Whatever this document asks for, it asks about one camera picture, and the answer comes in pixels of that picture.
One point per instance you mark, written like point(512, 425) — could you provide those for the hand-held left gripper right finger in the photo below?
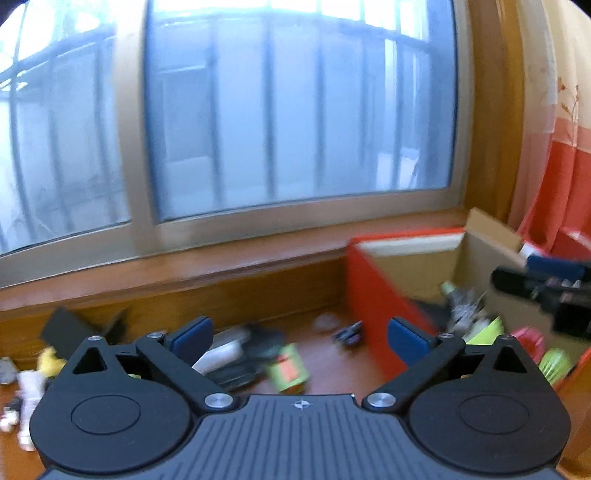
point(407, 340)

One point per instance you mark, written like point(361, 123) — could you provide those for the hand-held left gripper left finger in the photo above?
point(191, 336)

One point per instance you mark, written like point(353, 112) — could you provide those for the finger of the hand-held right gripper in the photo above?
point(551, 266)
point(510, 281)

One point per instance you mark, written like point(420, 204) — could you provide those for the red cardboard box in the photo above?
point(376, 286)

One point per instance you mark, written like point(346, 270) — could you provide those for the wooden desktop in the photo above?
point(330, 367)

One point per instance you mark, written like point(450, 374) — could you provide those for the white small box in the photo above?
point(527, 250)

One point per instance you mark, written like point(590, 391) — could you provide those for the white tube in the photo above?
point(220, 356)

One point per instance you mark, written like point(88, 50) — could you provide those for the red round toy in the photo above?
point(531, 342)

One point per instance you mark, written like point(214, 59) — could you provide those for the grey and black toy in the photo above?
point(466, 310)

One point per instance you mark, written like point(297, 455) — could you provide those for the green striped ball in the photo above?
point(555, 364)

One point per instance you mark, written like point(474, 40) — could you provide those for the lime green packet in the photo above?
point(485, 331)

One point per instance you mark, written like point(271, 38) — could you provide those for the dark blue toy car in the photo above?
point(349, 333)

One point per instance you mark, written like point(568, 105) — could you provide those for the green cap bottle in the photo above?
point(450, 290)

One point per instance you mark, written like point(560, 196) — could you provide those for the black pouch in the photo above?
point(251, 353)

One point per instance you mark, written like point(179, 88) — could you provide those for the grey crumpled lump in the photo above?
point(325, 321)

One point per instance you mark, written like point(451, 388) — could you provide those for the green orange small can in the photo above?
point(287, 370)

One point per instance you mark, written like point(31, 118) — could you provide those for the red and white curtain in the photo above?
point(561, 138)

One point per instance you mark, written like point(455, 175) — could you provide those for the black flat card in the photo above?
point(62, 328)

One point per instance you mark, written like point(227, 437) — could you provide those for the yellow toy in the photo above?
point(48, 362)

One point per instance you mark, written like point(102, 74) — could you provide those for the white toy figure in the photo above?
point(28, 397)

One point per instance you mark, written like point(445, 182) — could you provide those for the grey small toy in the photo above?
point(5, 370)

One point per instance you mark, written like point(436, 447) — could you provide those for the window with metal frame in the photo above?
point(295, 106)

